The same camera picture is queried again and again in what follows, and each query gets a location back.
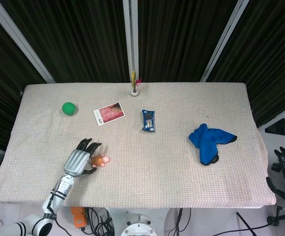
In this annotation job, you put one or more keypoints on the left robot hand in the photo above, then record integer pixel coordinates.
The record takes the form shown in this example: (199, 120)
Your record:
(79, 158)

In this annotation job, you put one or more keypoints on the pink and brown turtle toy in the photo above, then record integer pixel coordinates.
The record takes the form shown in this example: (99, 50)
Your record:
(100, 161)

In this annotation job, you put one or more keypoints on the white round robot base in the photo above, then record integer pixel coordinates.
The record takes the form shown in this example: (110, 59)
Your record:
(138, 225)

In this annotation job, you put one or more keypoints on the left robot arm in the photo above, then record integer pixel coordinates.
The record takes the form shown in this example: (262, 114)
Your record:
(51, 196)

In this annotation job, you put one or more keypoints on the green ball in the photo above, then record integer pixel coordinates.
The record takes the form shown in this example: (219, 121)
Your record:
(68, 108)

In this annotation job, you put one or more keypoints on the red picture card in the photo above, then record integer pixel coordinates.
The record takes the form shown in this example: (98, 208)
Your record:
(109, 113)

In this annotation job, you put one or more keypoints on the orange device under table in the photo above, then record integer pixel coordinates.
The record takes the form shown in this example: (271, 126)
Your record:
(78, 216)

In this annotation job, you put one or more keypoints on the beige waffle-weave tablecloth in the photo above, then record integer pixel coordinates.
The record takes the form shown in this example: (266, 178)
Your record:
(142, 152)

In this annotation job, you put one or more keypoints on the blue cookie snack packet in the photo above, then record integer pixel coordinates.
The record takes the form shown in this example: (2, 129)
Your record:
(148, 120)

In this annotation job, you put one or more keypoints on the blue cloth with black trim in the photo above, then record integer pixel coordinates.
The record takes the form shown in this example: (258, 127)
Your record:
(210, 143)

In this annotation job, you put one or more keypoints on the small vase with artificial flowers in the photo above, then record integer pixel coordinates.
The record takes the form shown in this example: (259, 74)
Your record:
(134, 84)

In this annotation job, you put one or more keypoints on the dark curtain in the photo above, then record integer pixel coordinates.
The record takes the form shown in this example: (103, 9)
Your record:
(71, 37)

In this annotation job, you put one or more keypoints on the white frame post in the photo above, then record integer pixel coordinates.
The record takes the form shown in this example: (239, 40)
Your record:
(130, 39)
(224, 39)
(17, 39)

